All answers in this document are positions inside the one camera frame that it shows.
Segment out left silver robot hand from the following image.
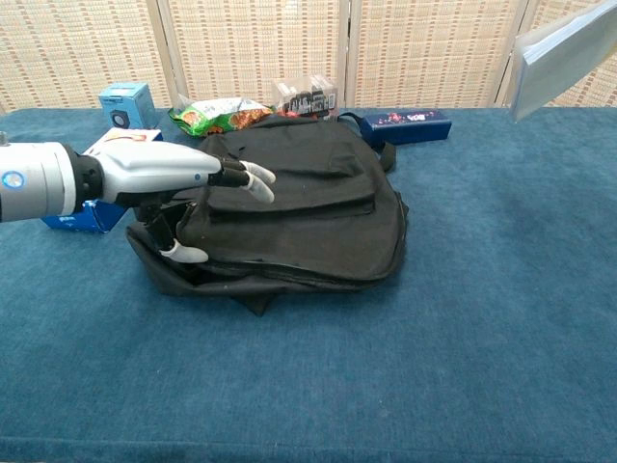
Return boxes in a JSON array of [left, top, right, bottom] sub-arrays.
[[71, 141, 277, 264]]

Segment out black fabric backpack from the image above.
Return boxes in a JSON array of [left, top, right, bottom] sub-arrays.
[[125, 114, 411, 317]]

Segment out white paper notebook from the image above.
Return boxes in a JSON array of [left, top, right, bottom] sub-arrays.
[[509, 0, 617, 123]]

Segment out light blue speaker box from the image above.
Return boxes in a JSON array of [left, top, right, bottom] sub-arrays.
[[98, 81, 158, 130]]

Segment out green snack bag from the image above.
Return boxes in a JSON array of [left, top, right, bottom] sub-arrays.
[[167, 95, 275, 140]]

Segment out blue Oreo cookie box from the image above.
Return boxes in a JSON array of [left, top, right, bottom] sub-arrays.
[[40, 126, 164, 235]]

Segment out woven bamboo folding screen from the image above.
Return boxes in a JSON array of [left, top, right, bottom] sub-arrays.
[[0, 0, 617, 116]]

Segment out clear plastic box dark contents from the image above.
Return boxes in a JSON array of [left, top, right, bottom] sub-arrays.
[[272, 75, 338, 122]]

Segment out blue table cloth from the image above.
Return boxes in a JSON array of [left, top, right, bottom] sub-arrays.
[[0, 106, 617, 463]]

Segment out dark blue pencil case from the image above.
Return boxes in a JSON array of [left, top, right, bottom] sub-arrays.
[[362, 109, 453, 146]]

